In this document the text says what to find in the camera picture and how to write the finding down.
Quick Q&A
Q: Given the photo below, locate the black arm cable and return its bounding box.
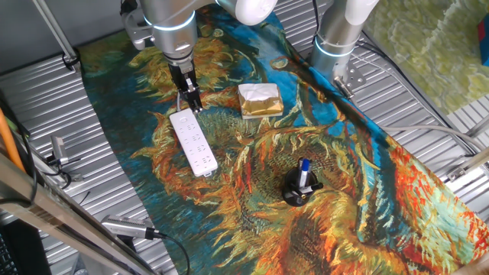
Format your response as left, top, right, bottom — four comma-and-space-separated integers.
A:
310, 0, 321, 35

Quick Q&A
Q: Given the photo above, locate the black camera cable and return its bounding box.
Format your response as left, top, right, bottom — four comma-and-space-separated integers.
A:
152, 228, 191, 275

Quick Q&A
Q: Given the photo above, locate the black base cable bundle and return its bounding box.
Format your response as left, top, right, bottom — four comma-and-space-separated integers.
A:
353, 37, 481, 157

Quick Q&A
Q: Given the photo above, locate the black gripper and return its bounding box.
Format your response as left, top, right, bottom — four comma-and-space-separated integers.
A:
167, 60, 204, 115

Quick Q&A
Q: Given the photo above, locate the small silver camera on stand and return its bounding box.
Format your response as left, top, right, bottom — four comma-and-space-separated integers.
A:
45, 134, 83, 183

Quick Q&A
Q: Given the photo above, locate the orange cable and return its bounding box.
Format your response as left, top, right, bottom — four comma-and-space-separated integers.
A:
0, 108, 26, 173

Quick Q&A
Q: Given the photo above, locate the grey metal pole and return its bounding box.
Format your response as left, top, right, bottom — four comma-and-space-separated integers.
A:
31, 0, 82, 73

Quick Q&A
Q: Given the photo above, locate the black monitor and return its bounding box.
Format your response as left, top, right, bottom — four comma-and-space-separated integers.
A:
0, 219, 53, 275

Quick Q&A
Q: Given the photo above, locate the blue red colourful item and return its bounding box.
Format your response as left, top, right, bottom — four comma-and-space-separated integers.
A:
476, 14, 489, 66

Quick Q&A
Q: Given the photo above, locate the black pen holder cup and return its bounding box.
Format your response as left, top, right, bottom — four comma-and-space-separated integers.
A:
281, 167, 320, 208

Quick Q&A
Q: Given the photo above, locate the white power strip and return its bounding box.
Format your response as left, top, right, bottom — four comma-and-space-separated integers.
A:
169, 108, 219, 178

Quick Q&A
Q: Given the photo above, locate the black pen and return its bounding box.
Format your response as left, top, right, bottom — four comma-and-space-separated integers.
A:
299, 182, 325, 194

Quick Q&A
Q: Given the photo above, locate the blue capped white marker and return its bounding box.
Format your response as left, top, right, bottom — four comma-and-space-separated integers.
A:
297, 157, 311, 189

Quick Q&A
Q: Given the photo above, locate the green patterned cloth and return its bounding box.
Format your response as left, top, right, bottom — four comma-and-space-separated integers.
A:
362, 0, 489, 115

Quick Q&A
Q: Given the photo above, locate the sunflower painting tablecloth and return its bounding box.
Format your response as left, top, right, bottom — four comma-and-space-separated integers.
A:
78, 3, 489, 275

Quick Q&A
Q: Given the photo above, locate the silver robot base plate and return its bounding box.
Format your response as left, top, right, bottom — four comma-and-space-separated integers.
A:
331, 60, 368, 101

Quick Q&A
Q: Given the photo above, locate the thick grey cable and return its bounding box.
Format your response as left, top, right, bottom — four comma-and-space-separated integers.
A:
381, 124, 486, 152

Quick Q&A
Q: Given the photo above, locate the aluminium profile bar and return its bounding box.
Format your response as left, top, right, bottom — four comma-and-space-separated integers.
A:
444, 147, 489, 183

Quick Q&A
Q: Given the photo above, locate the aluminium frame beam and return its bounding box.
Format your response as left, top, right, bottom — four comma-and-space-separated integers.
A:
0, 152, 156, 275

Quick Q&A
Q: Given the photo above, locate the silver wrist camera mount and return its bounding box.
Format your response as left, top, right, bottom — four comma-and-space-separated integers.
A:
120, 0, 154, 51

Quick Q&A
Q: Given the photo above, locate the gold white tissue pack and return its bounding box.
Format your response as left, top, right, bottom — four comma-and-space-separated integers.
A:
237, 82, 285, 120

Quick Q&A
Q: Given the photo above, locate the silver ribbed depth camera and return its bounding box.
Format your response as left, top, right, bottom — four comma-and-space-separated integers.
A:
100, 214, 161, 253

